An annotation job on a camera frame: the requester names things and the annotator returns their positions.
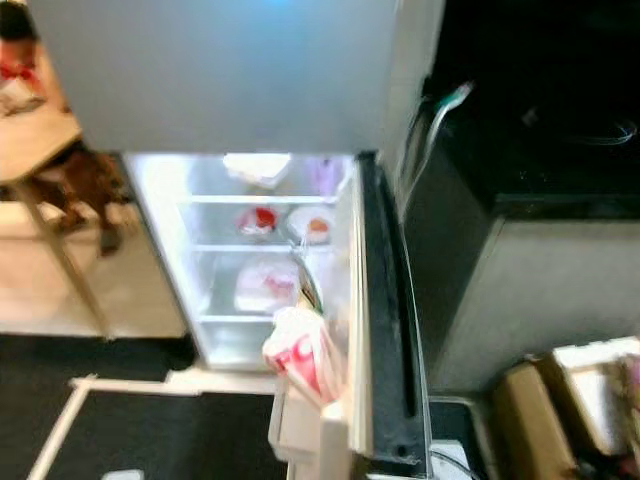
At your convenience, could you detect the fridge door with racks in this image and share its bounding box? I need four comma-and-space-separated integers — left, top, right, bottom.
265, 150, 436, 480

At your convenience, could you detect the light wooden table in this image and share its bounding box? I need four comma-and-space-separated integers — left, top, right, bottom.
0, 105, 126, 336

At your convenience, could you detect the seated person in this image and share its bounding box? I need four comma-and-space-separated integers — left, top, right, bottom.
0, 0, 126, 256

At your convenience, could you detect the silver refrigerator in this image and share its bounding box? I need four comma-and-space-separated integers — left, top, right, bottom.
28, 0, 446, 480

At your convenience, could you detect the black floor mat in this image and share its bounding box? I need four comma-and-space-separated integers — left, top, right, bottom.
0, 335, 291, 480

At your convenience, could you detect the white food container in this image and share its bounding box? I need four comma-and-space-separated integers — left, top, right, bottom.
222, 152, 294, 189

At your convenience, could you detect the white red-print plastic bag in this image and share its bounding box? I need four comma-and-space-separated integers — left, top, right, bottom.
234, 258, 303, 314

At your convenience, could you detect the silver freezer door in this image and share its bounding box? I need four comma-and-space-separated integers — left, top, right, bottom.
28, 0, 406, 156

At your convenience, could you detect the green packet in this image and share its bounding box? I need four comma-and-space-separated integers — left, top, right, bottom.
295, 250, 326, 316

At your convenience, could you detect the white bowl with red food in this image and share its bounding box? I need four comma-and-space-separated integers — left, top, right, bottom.
285, 205, 336, 246

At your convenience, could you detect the red white striped paper bag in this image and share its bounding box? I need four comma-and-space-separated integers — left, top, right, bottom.
262, 305, 346, 409

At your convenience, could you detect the purple packet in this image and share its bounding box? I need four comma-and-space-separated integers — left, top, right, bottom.
308, 155, 346, 196

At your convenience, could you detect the black top kitchen counter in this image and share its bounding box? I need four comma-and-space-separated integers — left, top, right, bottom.
400, 0, 640, 396

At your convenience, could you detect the brown bag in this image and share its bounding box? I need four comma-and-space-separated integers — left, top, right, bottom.
492, 360, 586, 480

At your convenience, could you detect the white foam box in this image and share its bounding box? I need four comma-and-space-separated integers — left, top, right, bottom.
552, 338, 640, 456

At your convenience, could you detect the green white hose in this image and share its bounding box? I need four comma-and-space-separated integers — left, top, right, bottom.
400, 80, 476, 211

